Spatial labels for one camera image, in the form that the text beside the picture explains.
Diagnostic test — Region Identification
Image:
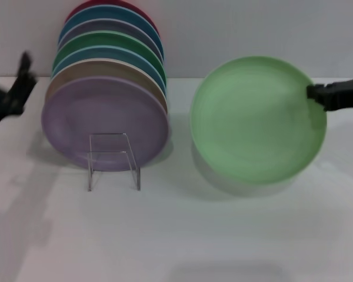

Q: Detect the light green plate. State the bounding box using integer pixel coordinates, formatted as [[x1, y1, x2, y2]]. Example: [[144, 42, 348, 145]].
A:
[[189, 55, 329, 186]]

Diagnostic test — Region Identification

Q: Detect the beige plate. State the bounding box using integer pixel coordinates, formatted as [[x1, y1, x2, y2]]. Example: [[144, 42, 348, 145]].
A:
[[44, 58, 169, 114]]

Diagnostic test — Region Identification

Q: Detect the deep blue plate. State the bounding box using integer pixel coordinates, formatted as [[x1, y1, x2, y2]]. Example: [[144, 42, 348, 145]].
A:
[[58, 5, 165, 59]]

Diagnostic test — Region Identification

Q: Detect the dark green plate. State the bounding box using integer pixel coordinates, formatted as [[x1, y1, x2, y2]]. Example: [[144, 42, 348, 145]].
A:
[[52, 30, 167, 80]]

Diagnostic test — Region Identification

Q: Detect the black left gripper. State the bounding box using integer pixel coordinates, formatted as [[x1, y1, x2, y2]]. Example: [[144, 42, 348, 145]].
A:
[[3, 51, 38, 116]]

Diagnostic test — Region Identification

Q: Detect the light blue plate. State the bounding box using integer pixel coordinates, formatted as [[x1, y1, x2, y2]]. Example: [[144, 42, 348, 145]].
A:
[[51, 45, 168, 95]]

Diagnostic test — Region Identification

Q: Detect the grey lavender plate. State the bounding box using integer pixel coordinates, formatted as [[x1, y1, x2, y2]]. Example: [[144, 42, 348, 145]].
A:
[[58, 19, 165, 64]]

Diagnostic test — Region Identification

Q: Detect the crimson red plate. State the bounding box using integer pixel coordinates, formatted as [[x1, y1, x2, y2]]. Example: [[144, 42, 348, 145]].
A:
[[64, 0, 161, 36]]

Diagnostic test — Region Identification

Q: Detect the lilac plate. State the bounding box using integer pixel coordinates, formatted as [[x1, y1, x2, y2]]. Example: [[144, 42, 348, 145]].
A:
[[41, 75, 170, 172]]

